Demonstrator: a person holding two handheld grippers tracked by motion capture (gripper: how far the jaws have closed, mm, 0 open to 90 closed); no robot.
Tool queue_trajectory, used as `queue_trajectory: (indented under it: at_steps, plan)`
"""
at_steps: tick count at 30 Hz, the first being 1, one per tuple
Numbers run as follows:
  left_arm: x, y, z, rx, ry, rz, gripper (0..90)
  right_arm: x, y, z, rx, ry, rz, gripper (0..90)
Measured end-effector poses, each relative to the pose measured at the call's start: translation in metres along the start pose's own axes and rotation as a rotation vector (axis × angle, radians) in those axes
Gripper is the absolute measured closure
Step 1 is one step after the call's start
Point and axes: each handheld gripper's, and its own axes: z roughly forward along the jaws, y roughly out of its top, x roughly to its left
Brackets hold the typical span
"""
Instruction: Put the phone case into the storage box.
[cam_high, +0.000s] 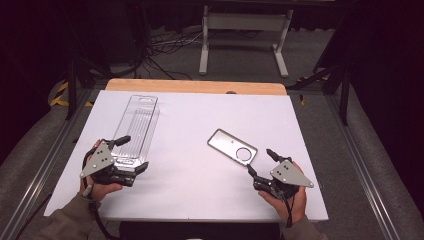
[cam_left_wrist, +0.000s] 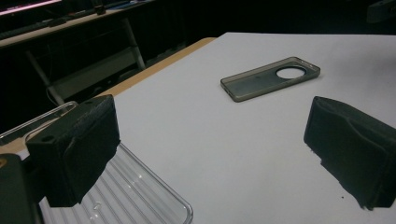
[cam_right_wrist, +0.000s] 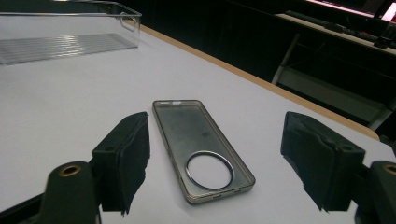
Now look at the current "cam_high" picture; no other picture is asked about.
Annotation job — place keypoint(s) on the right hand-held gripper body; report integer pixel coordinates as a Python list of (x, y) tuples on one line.
[(288, 175)]

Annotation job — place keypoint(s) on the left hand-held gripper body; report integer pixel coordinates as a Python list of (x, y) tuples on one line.
[(100, 161)]

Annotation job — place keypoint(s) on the clear plastic packaging box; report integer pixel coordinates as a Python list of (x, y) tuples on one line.
[(138, 130)]

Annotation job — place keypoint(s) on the silver phone case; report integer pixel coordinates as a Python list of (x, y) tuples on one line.
[(226, 143)]

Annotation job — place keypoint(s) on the person's left hand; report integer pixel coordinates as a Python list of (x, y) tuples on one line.
[(100, 191)]

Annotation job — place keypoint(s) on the person's right hand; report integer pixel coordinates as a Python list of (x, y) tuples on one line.
[(298, 205)]

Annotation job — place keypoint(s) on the white board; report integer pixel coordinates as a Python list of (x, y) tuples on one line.
[(200, 186)]

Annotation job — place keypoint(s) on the black metal stand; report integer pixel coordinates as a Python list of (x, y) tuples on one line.
[(71, 90), (345, 96)]

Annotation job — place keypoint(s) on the yellow black floor tape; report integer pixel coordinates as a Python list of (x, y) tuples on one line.
[(60, 98)]

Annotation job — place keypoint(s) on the small dark round knob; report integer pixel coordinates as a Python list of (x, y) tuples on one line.
[(230, 92)]

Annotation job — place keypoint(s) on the wooden table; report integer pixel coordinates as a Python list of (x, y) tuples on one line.
[(186, 86)]

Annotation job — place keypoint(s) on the white metal stand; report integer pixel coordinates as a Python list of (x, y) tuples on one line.
[(246, 21)]

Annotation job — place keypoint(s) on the aluminium floor rail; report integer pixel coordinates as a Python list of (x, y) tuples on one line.
[(40, 173), (363, 166)]

